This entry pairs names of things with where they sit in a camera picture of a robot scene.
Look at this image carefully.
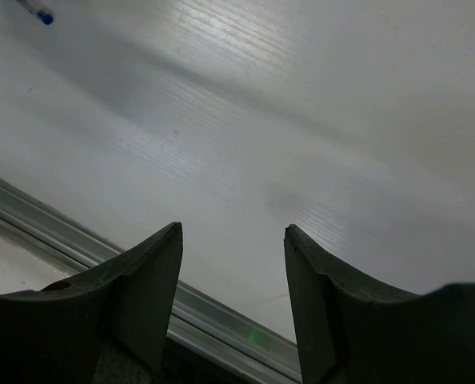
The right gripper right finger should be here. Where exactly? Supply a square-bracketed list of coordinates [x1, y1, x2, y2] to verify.
[284, 225, 475, 383]

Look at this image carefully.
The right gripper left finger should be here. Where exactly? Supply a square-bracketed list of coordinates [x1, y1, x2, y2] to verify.
[0, 222, 183, 383]

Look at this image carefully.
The blue pen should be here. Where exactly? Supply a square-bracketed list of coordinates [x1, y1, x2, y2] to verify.
[17, 0, 54, 26]

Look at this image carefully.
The aluminium table frame rail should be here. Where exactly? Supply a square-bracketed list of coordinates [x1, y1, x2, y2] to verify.
[0, 179, 301, 383]

